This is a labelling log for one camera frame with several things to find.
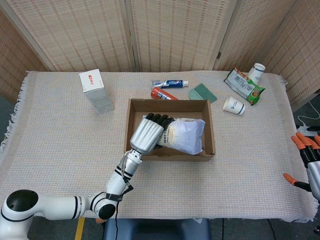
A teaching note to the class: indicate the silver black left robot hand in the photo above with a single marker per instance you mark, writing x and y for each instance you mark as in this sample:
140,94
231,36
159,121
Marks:
146,135

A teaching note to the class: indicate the orange-tipped right robot hand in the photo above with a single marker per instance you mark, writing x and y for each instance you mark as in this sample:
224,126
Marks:
308,155

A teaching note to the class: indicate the white plastic food bag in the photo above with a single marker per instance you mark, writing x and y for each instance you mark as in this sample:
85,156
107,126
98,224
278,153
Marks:
186,136

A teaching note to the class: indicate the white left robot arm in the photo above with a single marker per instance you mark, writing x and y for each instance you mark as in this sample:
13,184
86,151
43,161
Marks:
62,203

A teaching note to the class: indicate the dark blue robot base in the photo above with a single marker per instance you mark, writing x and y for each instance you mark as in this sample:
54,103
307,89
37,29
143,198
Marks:
155,228

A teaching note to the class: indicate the open brown cardboard box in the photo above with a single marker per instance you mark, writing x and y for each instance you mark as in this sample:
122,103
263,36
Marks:
210,130

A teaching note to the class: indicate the tall white carton box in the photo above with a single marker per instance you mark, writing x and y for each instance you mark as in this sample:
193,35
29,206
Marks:
96,91

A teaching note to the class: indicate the white power strip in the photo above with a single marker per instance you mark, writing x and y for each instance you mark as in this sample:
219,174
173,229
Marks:
308,130

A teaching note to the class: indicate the orange toothpaste tube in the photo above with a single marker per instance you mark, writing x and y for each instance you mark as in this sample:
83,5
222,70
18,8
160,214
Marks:
162,94

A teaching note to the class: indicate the blue and white toothpaste tube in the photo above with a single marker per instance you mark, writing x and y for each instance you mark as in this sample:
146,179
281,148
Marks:
170,83

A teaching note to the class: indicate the green hand brush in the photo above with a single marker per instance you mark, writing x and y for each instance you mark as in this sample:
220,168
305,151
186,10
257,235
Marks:
202,93

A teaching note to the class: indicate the beige woven tablecloth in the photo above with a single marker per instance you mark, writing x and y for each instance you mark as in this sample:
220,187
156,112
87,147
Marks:
62,150

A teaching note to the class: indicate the white paper cup blue logo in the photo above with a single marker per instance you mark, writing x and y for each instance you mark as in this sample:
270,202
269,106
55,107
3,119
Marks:
234,105
255,72

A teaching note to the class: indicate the green and white snack bag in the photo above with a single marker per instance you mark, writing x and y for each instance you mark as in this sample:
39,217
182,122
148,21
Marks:
243,86

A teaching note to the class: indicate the woven folding screen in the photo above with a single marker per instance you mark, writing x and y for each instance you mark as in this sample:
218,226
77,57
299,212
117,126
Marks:
160,35

